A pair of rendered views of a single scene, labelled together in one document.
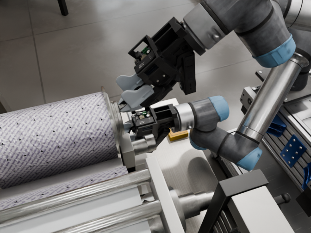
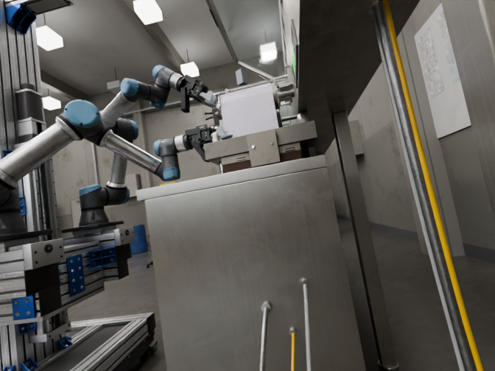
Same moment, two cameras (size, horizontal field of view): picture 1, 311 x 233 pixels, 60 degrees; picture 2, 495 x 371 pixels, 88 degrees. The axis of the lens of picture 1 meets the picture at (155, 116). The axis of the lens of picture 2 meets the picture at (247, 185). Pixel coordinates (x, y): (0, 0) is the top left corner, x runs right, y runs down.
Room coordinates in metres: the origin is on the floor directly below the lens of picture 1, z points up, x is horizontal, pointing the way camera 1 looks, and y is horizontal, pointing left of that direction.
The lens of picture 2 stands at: (1.36, 0.69, 0.78)
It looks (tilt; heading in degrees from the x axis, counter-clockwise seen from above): 5 degrees up; 208
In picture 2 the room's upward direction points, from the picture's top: 9 degrees counter-clockwise
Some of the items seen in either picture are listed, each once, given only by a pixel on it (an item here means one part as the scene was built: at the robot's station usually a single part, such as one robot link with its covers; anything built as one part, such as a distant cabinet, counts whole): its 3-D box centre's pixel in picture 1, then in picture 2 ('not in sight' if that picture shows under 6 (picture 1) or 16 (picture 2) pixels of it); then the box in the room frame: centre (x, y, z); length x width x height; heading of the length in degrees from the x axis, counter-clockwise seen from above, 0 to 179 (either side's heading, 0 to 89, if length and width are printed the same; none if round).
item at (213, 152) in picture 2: not in sight; (261, 145); (0.48, 0.31, 1.00); 0.40 x 0.16 x 0.06; 108
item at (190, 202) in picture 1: (197, 202); not in sight; (0.14, -0.06, 1.33); 0.06 x 0.03 x 0.03; 108
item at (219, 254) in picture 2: not in sight; (278, 246); (-0.55, -0.14, 0.43); 2.52 x 0.64 x 0.86; 18
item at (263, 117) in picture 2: not in sight; (250, 127); (0.38, 0.23, 1.11); 0.23 x 0.01 x 0.18; 108
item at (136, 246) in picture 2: not in sight; (137, 238); (-3.54, -5.76, 0.39); 0.51 x 0.51 x 0.78
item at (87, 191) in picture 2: not in sight; (92, 196); (0.48, -0.81, 0.98); 0.13 x 0.12 x 0.14; 171
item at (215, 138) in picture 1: (206, 134); (170, 168); (0.49, -0.16, 1.01); 0.11 x 0.08 x 0.11; 54
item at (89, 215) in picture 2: not in sight; (93, 216); (0.48, -0.82, 0.87); 0.15 x 0.15 x 0.10
